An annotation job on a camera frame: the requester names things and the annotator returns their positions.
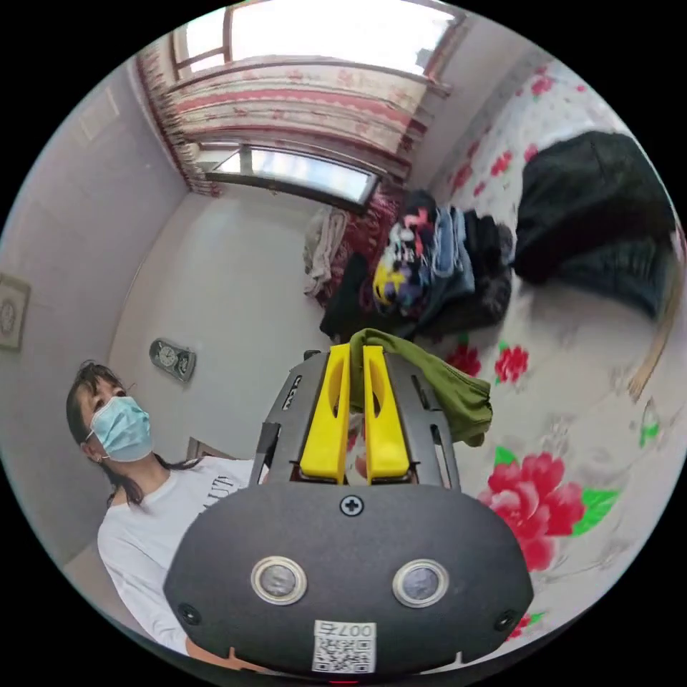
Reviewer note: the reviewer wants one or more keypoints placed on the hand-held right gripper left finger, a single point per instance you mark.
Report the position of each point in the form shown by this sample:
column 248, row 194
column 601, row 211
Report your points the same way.
column 325, row 424

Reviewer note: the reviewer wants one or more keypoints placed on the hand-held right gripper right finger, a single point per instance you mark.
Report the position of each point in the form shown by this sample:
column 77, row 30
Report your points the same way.
column 383, row 429

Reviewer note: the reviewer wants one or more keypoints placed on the green vest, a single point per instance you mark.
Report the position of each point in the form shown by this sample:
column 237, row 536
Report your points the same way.
column 456, row 397

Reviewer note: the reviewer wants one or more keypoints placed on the pile of clothes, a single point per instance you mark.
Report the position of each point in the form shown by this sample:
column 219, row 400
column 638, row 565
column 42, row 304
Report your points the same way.
column 424, row 268

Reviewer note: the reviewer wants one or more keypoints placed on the cream folded cloth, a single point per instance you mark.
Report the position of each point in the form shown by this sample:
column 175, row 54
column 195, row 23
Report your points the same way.
column 324, row 249

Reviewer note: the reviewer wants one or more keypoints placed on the bed with floral sheet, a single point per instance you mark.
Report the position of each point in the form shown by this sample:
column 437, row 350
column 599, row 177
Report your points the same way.
column 569, row 408

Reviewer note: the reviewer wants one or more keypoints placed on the person's body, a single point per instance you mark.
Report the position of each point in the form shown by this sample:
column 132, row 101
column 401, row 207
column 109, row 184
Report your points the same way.
column 142, row 499

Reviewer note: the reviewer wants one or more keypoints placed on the red patterned blanket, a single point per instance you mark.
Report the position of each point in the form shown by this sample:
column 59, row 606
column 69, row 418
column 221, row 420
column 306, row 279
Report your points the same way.
column 370, row 228

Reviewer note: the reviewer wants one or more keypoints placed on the dark green quilted jacket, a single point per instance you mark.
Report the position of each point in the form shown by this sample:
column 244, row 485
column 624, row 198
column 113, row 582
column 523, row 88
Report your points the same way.
column 590, row 214

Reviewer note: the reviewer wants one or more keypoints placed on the window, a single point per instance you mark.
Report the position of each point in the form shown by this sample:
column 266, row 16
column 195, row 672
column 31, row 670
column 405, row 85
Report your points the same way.
column 300, row 107

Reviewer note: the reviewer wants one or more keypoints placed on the floral striped curtain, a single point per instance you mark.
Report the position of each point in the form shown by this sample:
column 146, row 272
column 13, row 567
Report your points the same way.
column 290, row 107

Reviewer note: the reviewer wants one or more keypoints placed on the wall clock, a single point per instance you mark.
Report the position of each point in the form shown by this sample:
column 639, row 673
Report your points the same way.
column 173, row 359

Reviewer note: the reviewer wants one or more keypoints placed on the framed wall picture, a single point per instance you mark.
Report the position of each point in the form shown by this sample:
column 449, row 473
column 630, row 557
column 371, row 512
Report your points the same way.
column 12, row 311

